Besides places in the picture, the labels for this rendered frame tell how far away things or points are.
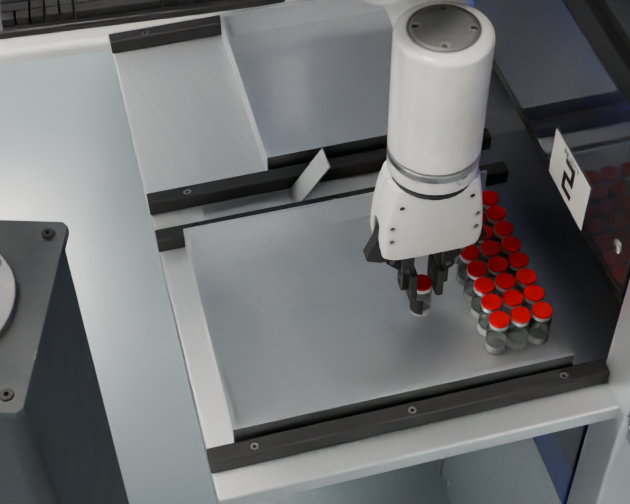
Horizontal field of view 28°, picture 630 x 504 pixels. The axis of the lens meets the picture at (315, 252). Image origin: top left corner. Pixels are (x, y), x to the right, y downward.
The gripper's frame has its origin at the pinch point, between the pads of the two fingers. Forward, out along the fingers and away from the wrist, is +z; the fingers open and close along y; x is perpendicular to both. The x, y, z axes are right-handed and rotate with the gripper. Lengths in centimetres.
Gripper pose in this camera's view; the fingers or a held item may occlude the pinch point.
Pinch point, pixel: (422, 274)
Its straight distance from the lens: 126.4
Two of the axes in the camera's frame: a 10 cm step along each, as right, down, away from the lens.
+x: 2.4, 7.4, -6.3
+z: 0.1, 6.5, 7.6
